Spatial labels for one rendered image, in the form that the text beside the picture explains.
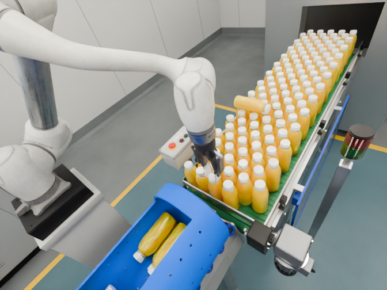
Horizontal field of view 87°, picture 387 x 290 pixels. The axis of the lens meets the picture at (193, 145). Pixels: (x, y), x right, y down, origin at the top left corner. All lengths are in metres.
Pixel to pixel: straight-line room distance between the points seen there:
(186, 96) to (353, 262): 1.69
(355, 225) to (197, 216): 1.60
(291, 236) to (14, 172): 1.11
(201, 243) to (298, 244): 0.45
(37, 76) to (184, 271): 0.79
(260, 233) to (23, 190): 0.94
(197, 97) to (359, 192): 1.89
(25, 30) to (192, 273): 0.71
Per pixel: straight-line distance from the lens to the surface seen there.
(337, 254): 1.93
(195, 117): 0.55
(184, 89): 0.52
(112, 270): 0.85
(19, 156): 1.05
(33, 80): 0.93
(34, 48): 0.63
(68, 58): 0.61
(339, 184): 0.96
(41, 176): 1.08
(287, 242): 0.96
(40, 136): 1.10
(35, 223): 1.13
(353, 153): 0.81
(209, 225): 0.63
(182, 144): 0.97
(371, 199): 2.22
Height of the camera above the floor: 1.76
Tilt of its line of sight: 44 degrees down
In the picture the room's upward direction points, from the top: 18 degrees counter-clockwise
